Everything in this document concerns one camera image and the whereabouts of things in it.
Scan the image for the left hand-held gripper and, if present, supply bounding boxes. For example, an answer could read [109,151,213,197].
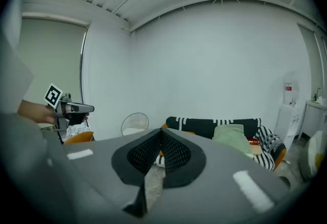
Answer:
[43,83,95,132]

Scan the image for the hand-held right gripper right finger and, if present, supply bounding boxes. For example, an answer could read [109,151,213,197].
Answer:
[149,128,291,222]

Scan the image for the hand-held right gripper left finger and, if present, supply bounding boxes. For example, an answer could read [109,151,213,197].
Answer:
[47,128,162,222]

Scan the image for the person's left forearm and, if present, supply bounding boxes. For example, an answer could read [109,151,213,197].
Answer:
[17,99,57,127]

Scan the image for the green knitted cushion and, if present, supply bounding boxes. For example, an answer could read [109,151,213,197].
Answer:
[213,124,252,155]

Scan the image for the black and white sofa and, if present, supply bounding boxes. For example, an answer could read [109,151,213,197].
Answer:
[155,116,286,171]

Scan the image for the black bag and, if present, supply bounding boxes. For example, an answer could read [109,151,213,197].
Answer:
[65,112,89,127]

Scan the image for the white crumpled plastic bag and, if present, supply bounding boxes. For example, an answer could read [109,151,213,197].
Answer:
[65,123,89,140]

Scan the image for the orange cushioned chair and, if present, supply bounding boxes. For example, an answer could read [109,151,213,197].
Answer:
[63,131,95,145]

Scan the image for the grey roller blind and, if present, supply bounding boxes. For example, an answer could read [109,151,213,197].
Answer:
[20,13,90,110]

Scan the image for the person's light grey shirt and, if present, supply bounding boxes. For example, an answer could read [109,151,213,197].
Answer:
[0,31,35,116]

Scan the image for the white water dispenser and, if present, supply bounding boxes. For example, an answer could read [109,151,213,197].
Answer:
[274,71,301,151]

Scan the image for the white sink cabinet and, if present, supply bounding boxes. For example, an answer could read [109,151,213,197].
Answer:
[297,87,327,142]

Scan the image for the gold wire chair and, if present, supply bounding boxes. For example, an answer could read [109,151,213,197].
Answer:
[121,112,150,137]

